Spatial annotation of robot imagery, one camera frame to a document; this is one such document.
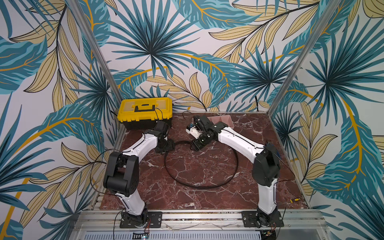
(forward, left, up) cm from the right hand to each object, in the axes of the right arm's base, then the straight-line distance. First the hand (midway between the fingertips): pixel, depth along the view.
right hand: (194, 145), depth 87 cm
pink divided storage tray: (+27, -25, -8) cm, 38 cm away
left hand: (0, +16, -5) cm, 17 cm away
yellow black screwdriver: (-28, -53, -12) cm, 62 cm away
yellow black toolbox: (+21, +34, +5) cm, 40 cm away
